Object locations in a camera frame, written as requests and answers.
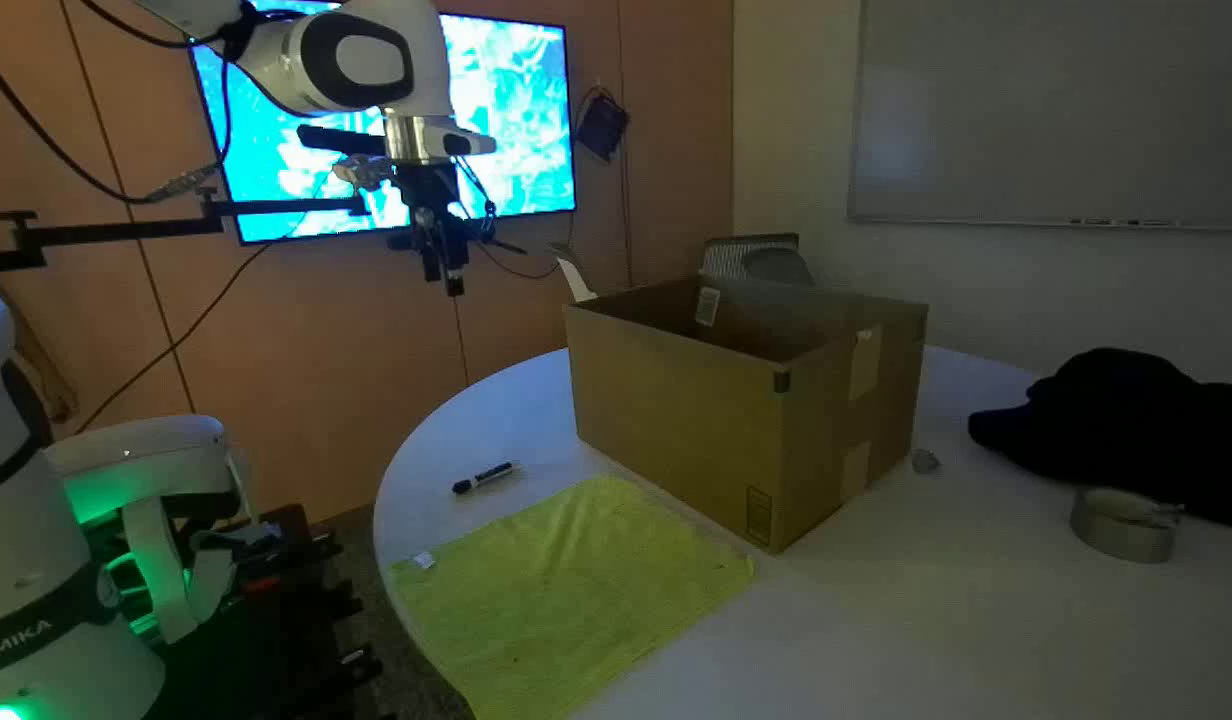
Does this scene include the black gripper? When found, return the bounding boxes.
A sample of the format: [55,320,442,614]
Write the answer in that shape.
[396,155,484,298]

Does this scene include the black marker pen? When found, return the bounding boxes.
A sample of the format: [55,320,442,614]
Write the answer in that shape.
[449,460,519,498]

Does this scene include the yellow microfibre cloth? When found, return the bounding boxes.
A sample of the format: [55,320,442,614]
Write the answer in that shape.
[383,471,765,720]

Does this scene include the brown cardboard box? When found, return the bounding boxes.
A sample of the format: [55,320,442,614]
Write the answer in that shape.
[552,254,932,554]

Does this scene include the grey chair backrest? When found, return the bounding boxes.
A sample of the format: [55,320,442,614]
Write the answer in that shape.
[696,229,825,291]

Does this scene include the black bundled fabric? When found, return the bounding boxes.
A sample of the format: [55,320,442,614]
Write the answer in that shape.
[965,344,1232,534]

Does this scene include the grey tape roll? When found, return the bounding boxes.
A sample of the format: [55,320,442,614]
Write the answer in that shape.
[1066,484,1186,567]

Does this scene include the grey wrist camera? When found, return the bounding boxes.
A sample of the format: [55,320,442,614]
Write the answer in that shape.
[371,116,503,169]

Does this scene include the wall mounted TV screen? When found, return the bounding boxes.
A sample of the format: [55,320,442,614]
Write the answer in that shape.
[186,7,584,253]

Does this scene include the black wall device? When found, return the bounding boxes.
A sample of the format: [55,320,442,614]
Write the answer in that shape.
[570,88,634,165]

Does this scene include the black wall cable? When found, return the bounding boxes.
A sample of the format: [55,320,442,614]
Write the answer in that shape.
[0,34,229,210]
[73,241,274,431]

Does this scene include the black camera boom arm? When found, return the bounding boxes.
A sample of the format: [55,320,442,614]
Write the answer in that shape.
[0,192,236,275]

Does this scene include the wall whiteboard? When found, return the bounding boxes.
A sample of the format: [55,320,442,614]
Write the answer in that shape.
[846,0,1232,241]

